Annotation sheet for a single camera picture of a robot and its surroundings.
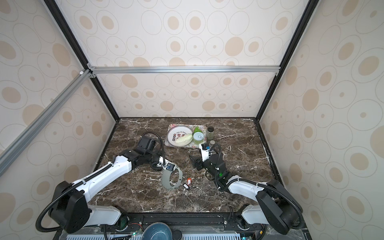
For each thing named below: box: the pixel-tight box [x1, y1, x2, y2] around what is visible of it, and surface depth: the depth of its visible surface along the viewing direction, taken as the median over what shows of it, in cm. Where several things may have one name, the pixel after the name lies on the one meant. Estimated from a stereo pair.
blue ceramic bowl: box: [141, 222, 173, 240], surface depth 70 cm
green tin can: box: [193, 131, 205, 145], surface depth 104 cm
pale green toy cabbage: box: [174, 133, 193, 147], surface depth 105 cm
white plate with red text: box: [166, 125, 193, 146], surface depth 111 cm
